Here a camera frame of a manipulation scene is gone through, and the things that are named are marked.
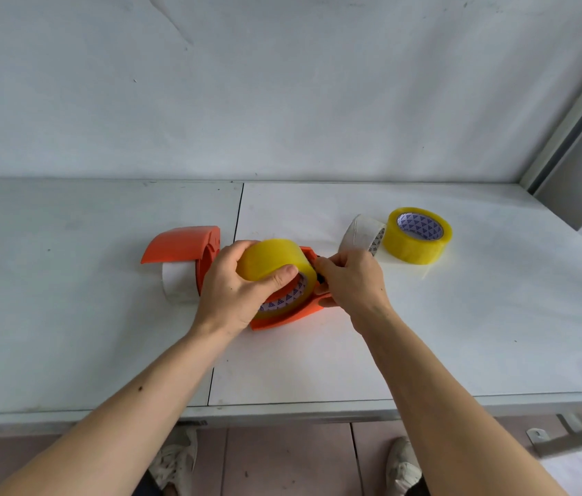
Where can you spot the person's right hand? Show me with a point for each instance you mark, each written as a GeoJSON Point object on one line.
{"type": "Point", "coordinates": [358, 286]}

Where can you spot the person's left hand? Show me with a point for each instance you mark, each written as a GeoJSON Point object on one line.
{"type": "Point", "coordinates": [224, 299]}

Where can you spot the white tape core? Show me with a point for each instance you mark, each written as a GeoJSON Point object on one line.
{"type": "Point", "coordinates": [358, 234]}
{"type": "Point", "coordinates": [180, 281]}

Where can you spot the yellow tape roll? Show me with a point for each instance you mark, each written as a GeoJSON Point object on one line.
{"type": "Point", "coordinates": [410, 250]}
{"type": "Point", "coordinates": [270, 255]}

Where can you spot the orange tape dispenser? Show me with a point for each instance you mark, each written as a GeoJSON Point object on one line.
{"type": "Point", "coordinates": [291, 317]}
{"type": "Point", "coordinates": [177, 242]}

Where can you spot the person's right forearm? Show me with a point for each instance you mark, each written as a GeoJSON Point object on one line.
{"type": "Point", "coordinates": [451, 418]}

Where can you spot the person's left forearm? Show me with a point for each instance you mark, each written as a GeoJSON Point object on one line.
{"type": "Point", "coordinates": [115, 423]}

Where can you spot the barcode sticker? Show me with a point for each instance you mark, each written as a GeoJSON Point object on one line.
{"type": "Point", "coordinates": [193, 423]}

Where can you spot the white left shoe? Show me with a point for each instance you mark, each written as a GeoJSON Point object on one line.
{"type": "Point", "coordinates": [177, 457]}

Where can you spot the white shoe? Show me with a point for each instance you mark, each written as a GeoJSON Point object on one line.
{"type": "Point", "coordinates": [177, 457]}
{"type": "Point", "coordinates": [402, 464]}

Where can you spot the white right shoe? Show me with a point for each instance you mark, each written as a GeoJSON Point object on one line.
{"type": "Point", "coordinates": [402, 464]}

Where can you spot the white table leg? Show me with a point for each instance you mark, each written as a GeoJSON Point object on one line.
{"type": "Point", "coordinates": [572, 423]}

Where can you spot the grey metal table brace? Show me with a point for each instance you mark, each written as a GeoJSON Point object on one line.
{"type": "Point", "coordinates": [580, 440]}

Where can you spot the white metal bracket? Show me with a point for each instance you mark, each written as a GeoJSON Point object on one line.
{"type": "Point", "coordinates": [535, 435]}

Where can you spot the grey metal frame post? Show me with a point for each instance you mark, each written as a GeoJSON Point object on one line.
{"type": "Point", "coordinates": [570, 126]}

